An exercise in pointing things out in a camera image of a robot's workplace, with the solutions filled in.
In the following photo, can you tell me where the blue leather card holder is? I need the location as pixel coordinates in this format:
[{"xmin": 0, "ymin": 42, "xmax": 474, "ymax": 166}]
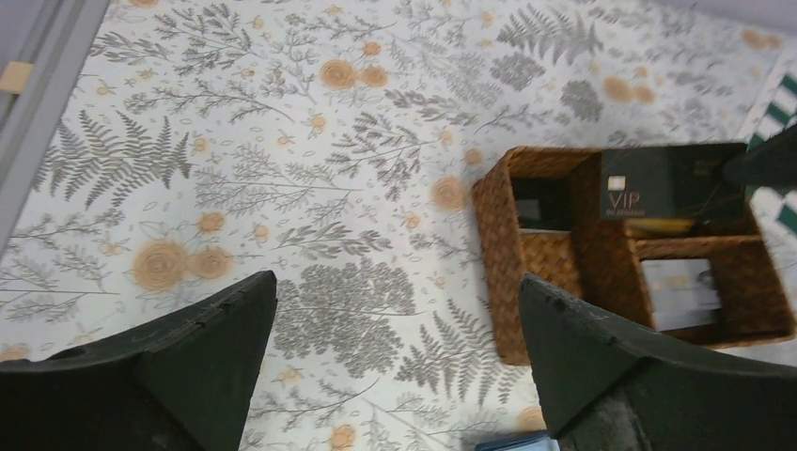
[{"xmin": 474, "ymin": 431, "xmax": 560, "ymax": 451}]

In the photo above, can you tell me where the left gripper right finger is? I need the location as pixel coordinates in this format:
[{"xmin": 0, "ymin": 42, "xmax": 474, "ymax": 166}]
[{"xmin": 519, "ymin": 274, "xmax": 796, "ymax": 450}]

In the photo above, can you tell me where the woven wicker divided basket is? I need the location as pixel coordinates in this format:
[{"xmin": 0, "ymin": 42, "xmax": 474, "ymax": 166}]
[{"xmin": 473, "ymin": 147, "xmax": 796, "ymax": 365}]

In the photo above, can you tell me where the tan card box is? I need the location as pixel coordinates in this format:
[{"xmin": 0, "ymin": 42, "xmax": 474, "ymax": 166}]
[{"xmin": 625, "ymin": 218, "xmax": 695, "ymax": 239}]

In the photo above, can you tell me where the grey card stack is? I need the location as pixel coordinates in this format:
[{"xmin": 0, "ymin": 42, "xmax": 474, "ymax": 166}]
[{"xmin": 641, "ymin": 258, "xmax": 721, "ymax": 331}]

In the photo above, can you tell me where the aluminium frame rail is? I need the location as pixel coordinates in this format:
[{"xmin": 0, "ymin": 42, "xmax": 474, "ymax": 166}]
[{"xmin": 1, "ymin": 0, "xmax": 108, "ymax": 244}]

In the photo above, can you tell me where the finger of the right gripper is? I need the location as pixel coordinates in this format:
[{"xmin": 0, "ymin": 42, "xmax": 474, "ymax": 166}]
[{"xmin": 723, "ymin": 125, "xmax": 796, "ymax": 190}]

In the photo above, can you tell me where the black VIP card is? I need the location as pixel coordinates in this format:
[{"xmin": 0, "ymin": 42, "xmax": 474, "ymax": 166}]
[{"xmin": 600, "ymin": 142, "xmax": 746, "ymax": 222}]

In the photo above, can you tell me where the floral table mat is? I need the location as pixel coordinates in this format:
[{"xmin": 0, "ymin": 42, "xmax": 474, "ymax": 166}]
[{"xmin": 1, "ymin": 1, "xmax": 796, "ymax": 450}]

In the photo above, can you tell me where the green white chessboard mat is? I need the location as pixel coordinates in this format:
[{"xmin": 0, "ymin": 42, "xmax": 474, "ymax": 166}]
[{"xmin": 742, "ymin": 59, "xmax": 796, "ymax": 235}]

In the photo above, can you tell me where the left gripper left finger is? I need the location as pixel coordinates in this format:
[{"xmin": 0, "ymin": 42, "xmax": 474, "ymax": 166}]
[{"xmin": 1, "ymin": 271, "xmax": 277, "ymax": 450}]

